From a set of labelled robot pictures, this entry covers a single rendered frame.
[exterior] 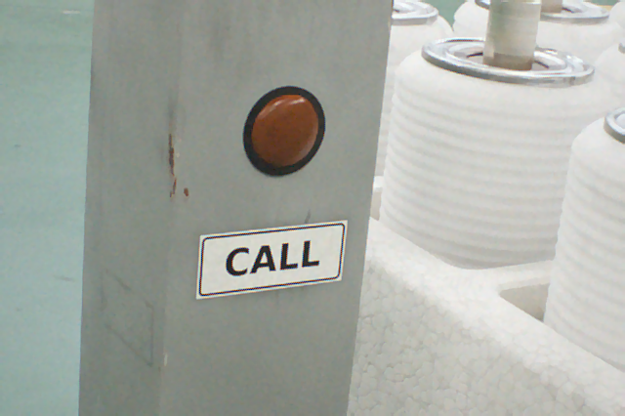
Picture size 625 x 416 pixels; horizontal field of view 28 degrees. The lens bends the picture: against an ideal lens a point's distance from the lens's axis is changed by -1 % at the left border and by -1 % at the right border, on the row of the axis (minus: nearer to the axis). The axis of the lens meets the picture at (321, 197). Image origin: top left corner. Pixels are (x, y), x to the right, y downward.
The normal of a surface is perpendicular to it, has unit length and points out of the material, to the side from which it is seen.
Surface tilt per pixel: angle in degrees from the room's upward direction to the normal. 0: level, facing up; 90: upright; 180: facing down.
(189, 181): 90
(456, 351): 90
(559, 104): 58
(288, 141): 93
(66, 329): 0
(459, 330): 90
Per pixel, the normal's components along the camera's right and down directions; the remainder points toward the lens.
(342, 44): 0.50, 0.32
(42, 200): 0.10, -0.95
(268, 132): 0.27, 0.30
